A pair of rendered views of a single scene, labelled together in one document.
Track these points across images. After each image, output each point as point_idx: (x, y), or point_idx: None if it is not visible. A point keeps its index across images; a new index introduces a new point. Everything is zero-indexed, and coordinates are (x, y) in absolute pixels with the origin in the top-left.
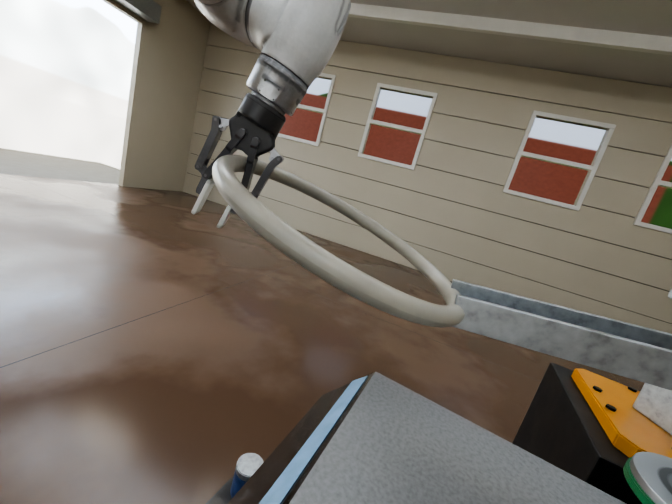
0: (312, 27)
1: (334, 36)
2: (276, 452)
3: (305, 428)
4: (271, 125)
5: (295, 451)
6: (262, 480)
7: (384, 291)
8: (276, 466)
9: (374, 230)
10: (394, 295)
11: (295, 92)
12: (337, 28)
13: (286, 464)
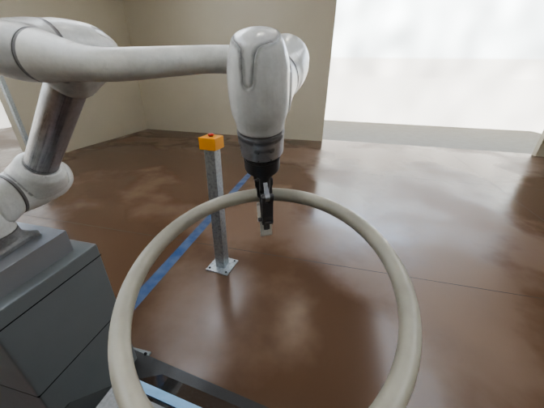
0: (230, 96)
1: (246, 93)
2: (196, 391)
3: (211, 404)
4: (250, 172)
5: (181, 397)
6: (167, 384)
7: (110, 324)
8: (176, 389)
9: (398, 317)
10: (109, 333)
11: (248, 146)
12: (248, 84)
13: (170, 392)
